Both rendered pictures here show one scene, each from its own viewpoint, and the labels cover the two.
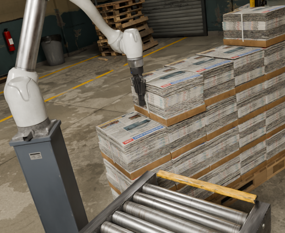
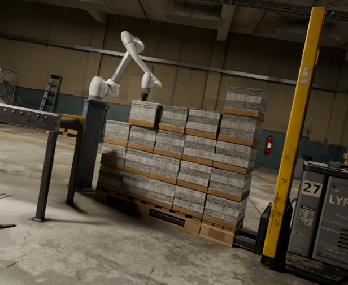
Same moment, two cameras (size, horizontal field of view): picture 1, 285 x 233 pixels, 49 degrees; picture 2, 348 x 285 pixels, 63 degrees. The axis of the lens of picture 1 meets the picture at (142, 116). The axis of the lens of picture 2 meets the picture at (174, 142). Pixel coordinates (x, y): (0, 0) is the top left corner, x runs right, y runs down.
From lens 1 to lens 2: 2.72 m
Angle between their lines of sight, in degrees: 55
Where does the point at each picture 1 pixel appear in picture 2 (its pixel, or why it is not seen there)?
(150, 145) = (118, 129)
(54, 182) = not seen: hidden behind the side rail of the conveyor
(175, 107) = (136, 114)
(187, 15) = not seen: outside the picture
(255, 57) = (209, 115)
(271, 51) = (229, 118)
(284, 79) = (241, 151)
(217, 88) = (170, 121)
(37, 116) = (92, 91)
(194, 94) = (149, 113)
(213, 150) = (155, 163)
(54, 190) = not seen: hidden behind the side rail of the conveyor
